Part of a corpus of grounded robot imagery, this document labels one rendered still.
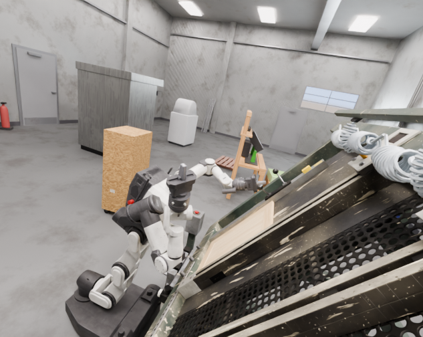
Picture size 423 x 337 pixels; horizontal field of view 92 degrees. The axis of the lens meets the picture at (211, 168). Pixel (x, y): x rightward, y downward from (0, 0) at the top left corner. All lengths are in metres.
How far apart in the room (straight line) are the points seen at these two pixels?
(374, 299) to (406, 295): 0.05
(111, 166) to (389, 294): 2.90
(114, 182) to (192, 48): 10.65
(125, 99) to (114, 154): 2.25
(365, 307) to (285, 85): 11.07
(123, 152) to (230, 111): 9.32
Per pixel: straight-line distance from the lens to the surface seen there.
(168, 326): 1.20
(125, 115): 5.05
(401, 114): 0.56
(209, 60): 12.37
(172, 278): 1.57
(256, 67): 11.66
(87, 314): 2.15
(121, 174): 3.00
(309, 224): 0.89
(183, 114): 7.48
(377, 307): 0.54
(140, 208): 1.07
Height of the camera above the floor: 1.90
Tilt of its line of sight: 19 degrees down
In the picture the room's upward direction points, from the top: 12 degrees clockwise
